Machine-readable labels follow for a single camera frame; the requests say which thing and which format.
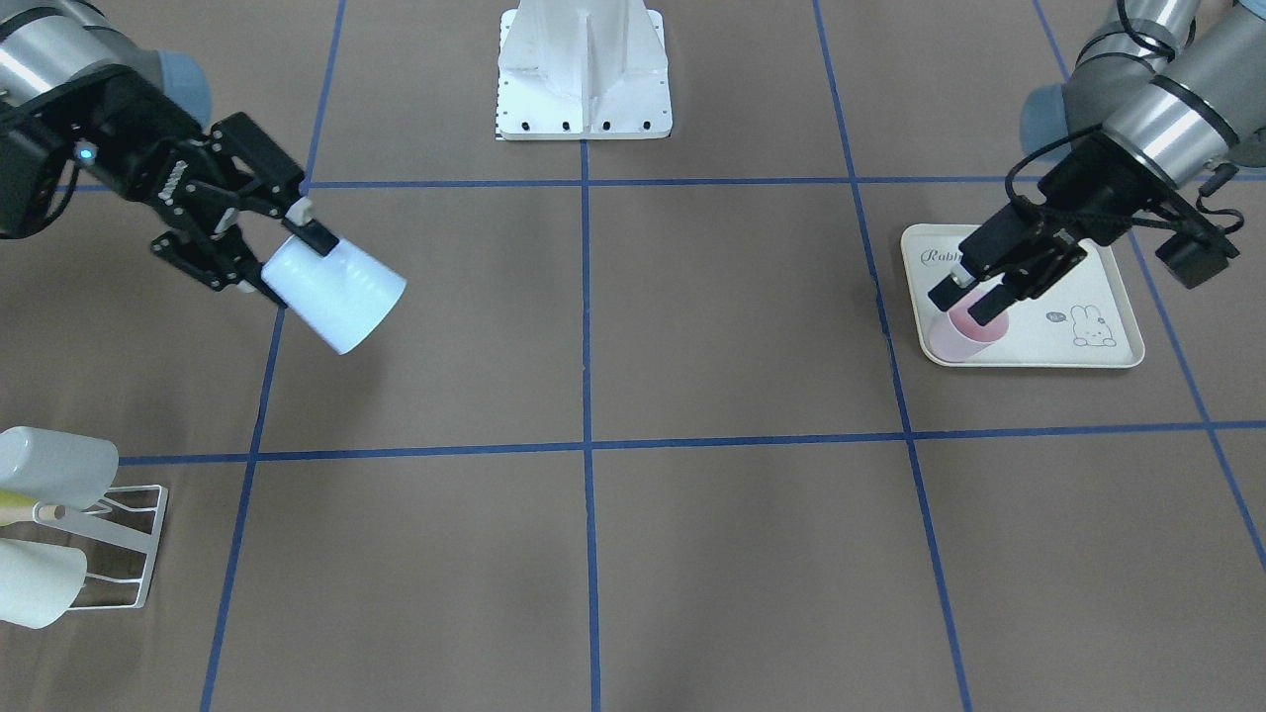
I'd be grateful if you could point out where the grey plastic cup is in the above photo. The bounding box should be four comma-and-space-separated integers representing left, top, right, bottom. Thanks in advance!
1, 424, 119, 511

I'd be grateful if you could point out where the cream white plastic cup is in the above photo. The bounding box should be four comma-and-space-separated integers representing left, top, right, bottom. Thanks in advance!
1, 538, 87, 628

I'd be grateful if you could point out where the cream plastic tray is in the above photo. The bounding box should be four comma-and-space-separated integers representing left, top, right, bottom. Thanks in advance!
900, 222, 1144, 369

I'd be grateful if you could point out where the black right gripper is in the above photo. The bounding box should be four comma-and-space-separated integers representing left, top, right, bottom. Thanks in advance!
1, 66, 339, 308

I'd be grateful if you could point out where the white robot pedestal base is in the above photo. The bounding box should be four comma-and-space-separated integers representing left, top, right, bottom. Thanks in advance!
495, 1, 674, 141

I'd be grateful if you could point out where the yellow plastic cup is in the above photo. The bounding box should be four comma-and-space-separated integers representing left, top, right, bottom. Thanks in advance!
0, 490, 38, 527

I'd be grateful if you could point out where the white wire cup rack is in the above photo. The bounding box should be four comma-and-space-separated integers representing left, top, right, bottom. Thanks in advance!
5, 484, 170, 617

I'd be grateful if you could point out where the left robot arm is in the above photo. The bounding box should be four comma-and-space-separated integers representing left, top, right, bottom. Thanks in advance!
931, 1, 1265, 326

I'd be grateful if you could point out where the light blue cup front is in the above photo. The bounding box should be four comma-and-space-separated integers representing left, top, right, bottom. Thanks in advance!
261, 237, 406, 355

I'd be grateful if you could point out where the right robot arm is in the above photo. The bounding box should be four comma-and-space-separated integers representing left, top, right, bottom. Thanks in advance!
1, 1, 339, 307

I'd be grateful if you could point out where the pink plastic cup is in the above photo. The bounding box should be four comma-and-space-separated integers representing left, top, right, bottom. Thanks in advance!
924, 288, 1010, 362

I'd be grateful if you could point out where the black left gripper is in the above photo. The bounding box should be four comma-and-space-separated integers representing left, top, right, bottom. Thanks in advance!
928, 133, 1242, 326

